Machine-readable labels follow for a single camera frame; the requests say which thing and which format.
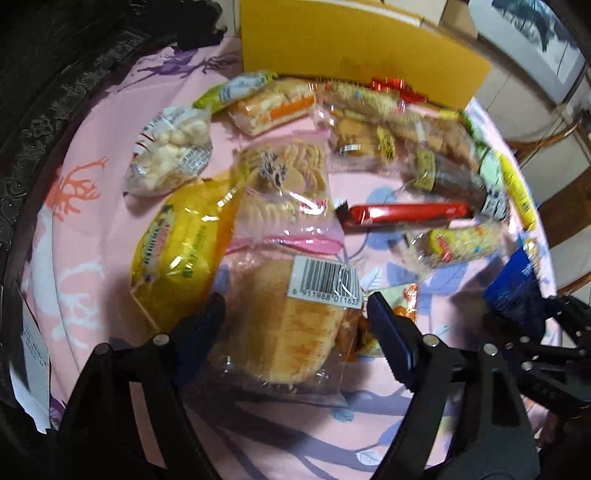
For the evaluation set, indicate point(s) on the red chocolate bar wrapper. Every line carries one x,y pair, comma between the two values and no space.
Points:
379,215

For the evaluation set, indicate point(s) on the pink patterned tablecloth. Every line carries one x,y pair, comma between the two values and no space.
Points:
76,281

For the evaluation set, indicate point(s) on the bread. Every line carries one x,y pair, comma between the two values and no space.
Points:
290,324

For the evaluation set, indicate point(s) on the yellow strip snack packet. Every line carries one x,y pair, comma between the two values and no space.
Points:
518,192

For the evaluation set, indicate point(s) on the brown cookie pack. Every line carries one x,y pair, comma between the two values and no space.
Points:
359,144

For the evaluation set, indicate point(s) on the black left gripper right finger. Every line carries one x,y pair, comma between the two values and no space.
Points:
493,437

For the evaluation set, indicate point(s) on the beige grain roll pack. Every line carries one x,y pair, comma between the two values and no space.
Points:
371,103

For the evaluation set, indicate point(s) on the dark biscuit pack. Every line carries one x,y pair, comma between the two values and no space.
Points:
443,161

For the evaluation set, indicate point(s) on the yellow corn snack bag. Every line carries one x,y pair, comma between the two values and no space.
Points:
176,259

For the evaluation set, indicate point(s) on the blue snack packet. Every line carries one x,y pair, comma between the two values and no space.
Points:
515,298

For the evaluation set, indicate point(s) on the yellow grain bar pack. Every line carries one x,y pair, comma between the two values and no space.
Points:
442,247

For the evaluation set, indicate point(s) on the white paper sheet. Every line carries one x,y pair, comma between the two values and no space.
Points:
30,366

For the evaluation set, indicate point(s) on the rice crackers pink bag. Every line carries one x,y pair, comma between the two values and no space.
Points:
286,198

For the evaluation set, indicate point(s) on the white puff balls bag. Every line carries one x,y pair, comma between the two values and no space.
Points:
172,149

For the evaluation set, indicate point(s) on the yellow cardboard storage box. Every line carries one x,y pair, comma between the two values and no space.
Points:
360,41

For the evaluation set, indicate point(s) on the orange sandwich cracker pack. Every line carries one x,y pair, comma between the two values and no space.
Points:
278,103

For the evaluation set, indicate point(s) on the red foil snack packet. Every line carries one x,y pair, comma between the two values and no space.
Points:
399,88

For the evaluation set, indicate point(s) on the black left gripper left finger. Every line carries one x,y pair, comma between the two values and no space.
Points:
125,418

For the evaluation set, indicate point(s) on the framed ink painting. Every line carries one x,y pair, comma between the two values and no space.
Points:
531,34

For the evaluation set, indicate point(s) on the green white snack packet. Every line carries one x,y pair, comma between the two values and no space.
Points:
242,86

